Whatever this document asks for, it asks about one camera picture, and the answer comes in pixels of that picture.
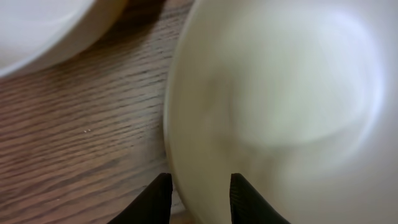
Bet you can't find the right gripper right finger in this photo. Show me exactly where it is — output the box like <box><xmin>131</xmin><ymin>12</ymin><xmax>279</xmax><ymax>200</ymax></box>
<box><xmin>229</xmin><ymin>173</ymin><xmax>290</xmax><ymax>224</ymax></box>

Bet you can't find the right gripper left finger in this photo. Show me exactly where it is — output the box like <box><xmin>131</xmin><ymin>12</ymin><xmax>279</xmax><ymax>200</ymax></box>
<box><xmin>108</xmin><ymin>173</ymin><xmax>173</xmax><ymax>224</ymax></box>

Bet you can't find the cream bowl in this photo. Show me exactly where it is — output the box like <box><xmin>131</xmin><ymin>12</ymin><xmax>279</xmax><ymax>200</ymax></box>
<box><xmin>1</xmin><ymin>0</ymin><xmax>127</xmax><ymax>78</ymax></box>
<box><xmin>164</xmin><ymin>0</ymin><xmax>397</xmax><ymax>223</ymax></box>

